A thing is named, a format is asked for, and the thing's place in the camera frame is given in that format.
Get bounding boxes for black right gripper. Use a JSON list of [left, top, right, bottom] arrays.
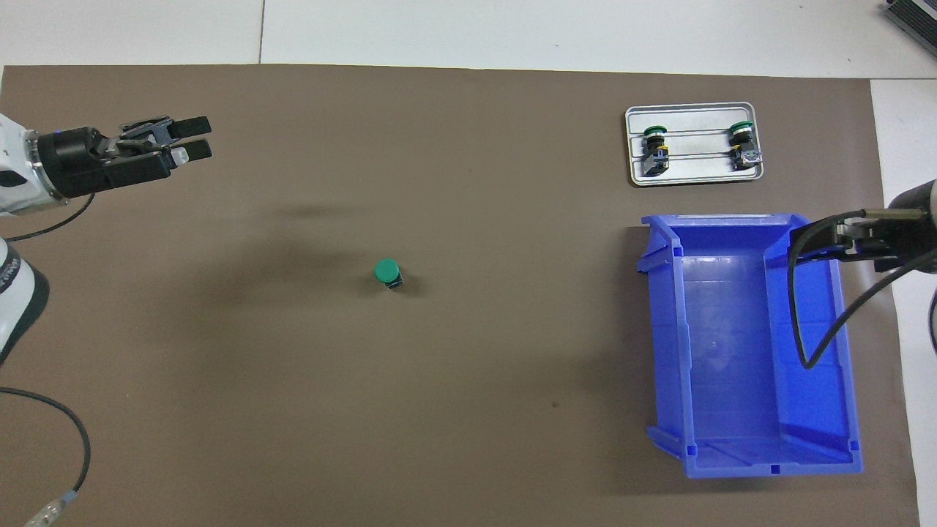
[[790, 179, 937, 276]]

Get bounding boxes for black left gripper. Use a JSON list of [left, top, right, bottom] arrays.
[[36, 115, 214, 199]]

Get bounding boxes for green push button switch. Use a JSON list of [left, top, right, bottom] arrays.
[[728, 121, 763, 172], [642, 125, 672, 179], [373, 258, 406, 291]]

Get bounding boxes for blue plastic storage bin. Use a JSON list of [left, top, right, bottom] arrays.
[[635, 212, 865, 480]]

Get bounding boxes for grey metal tray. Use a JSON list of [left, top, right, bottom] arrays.
[[624, 102, 765, 187]]

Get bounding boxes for grey ribbed device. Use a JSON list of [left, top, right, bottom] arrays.
[[882, 0, 937, 49]]

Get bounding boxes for brown table mat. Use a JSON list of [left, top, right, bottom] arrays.
[[0, 64, 922, 527]]

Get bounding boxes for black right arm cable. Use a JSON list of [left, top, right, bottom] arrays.
[[786, 208, 937, 371]]

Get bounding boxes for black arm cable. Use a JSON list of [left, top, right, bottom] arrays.
[[786, 208, 937, 371], [0, 192, 97, 527]]

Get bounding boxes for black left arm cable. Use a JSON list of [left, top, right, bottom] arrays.
[[0, 192, 97, 527]]

